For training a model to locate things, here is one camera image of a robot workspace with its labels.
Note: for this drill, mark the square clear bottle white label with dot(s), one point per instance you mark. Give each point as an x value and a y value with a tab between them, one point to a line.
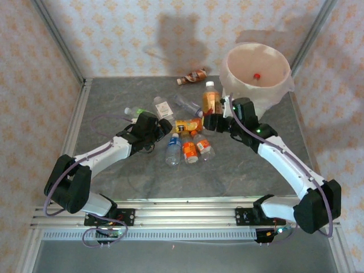
162	108

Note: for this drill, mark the green label clear bottle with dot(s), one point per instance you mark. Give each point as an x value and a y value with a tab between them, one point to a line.
133	110

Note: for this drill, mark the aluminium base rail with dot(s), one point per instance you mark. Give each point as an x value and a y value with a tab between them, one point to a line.
185	216

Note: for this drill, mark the blue label bottle blue cap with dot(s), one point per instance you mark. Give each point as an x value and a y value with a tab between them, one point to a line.
173	148

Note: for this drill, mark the brown label drink bottle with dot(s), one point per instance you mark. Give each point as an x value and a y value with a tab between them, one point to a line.
194	75

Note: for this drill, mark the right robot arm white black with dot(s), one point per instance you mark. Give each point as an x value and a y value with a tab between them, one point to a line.
284	159

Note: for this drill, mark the aluminium frame post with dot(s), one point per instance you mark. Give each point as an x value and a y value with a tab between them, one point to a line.
312	31
57	37

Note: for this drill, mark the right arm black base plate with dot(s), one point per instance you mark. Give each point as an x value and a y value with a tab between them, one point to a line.
244	216

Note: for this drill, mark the amber tea bottle red label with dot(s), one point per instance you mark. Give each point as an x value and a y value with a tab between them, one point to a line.
211	99

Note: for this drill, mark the aluminium frame leg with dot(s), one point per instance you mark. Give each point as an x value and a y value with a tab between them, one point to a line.
29	253
341	253

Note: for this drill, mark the orange cap clear bottle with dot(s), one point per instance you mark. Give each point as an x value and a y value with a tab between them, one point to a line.
203	145

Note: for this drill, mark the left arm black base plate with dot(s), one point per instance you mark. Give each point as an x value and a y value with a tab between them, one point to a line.
126	217

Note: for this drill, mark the white bin with plastic liner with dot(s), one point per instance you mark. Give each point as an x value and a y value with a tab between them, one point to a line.
256	96

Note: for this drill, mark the aluminium table side rail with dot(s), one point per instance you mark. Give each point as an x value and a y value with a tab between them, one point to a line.
301	119
78	113

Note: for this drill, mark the orange label plastic bottle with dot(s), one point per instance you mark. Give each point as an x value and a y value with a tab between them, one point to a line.
189	150

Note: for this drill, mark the clear bluish plastic bottle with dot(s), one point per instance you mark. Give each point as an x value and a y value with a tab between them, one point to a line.
186	103

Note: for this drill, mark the orange juice bottle yellow label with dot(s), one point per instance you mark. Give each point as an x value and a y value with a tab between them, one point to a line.
187	125

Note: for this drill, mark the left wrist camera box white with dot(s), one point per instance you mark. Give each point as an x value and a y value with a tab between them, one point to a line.
133	120

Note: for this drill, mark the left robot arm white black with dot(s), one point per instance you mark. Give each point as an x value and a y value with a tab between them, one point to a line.
99	156

